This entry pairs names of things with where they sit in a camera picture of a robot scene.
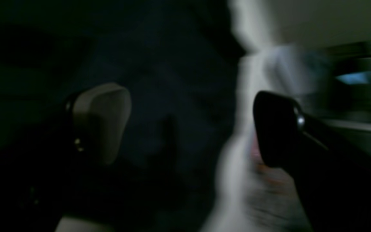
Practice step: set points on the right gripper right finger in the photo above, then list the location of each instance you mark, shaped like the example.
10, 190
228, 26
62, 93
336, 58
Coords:
332, 176

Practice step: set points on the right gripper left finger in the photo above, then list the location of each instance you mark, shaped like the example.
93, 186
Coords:
39, 173

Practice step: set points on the black T-shirt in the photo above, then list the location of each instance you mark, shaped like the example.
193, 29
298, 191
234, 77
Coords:
178, 59

